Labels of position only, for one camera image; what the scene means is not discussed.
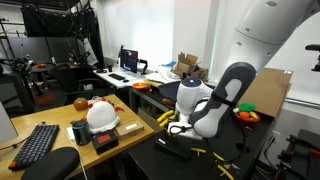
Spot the black stand for yellow keys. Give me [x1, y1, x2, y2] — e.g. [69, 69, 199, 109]
[154, 129, 193, 160]

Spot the white paper pile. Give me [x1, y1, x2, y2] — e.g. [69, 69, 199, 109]
[144, 65, 183, 84]

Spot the orange bowl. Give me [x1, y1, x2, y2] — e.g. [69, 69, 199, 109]
[131, 82, 149, 92]

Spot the black curved desk stand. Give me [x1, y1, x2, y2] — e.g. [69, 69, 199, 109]
[138, 58, 149, 76]

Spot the open cardboard box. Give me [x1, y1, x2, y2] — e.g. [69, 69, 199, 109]
[171, 52, 209, 81]

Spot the dark lit computer monitor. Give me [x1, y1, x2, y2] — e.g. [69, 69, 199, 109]
[119, 48, 139, 74]

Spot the slim black keyboard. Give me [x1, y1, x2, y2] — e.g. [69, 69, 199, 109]
[108, 73, 127, 82]

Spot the small cardboard box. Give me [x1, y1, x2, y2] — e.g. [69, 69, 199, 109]
[114, 119, 145, 141]

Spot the white desk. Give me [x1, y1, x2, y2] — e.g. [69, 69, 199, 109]
[93, 66, 149, 89]

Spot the white plush chicken toy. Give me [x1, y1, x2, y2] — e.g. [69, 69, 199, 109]
[81, 96, 125, 135]

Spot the black box red label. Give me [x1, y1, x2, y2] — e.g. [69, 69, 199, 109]
[91, 130, 120, 155]

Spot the brown ball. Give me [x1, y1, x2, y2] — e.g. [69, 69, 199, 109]
[73, 97, 89, 112]

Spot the white hanging sheet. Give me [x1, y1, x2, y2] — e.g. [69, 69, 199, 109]
[77, 37, 99, 67]

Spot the black mesh office chair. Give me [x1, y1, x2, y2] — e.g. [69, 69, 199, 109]
[49, 63, 101, 106]

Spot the black cylinder speaker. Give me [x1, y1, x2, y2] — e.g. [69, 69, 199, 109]
[71, 119, 92, 146]

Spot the red bowl toy fruit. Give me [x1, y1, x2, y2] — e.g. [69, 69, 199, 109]
[233, 102, 262, 124]

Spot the small white adapter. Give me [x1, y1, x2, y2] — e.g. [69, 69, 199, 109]
[65, 126, 76, 141]

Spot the tan torn tape scrap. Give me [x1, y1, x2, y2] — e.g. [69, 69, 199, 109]
[223, 162, 241, 171]

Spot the large cardboard sheet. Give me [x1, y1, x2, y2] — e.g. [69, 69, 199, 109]
[238, 67, 294, 118]

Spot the wooden desk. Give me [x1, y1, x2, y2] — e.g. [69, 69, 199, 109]
[0, 94, 156, 180]

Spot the black curtain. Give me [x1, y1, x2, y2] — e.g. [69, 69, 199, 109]
[21, 0, 105, 68]

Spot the black padded cushion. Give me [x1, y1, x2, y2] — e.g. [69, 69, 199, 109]
[20, 147, 81, 180]

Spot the black keyboard orange key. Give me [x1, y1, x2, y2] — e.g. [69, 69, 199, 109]
[8, 124, 60, 172]

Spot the black clamp orange tip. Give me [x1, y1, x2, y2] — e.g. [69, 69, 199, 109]
[287, 129, 320, 159]
[275, 149, 303, 180]

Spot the white-backed computer monitor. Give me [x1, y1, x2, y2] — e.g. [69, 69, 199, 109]
[0, 101, 19, 144]

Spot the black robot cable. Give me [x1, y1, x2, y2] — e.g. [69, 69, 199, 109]
[169, 113, 249, 164]

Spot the grey partition wall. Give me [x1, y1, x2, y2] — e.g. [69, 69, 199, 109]
[0, 36, 81, 64]

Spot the black tripod camera rig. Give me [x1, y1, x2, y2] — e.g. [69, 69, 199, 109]
[0, 54, 38, 114]

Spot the black camera on mount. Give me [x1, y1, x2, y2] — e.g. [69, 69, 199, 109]
[304, 44, 320, 73]

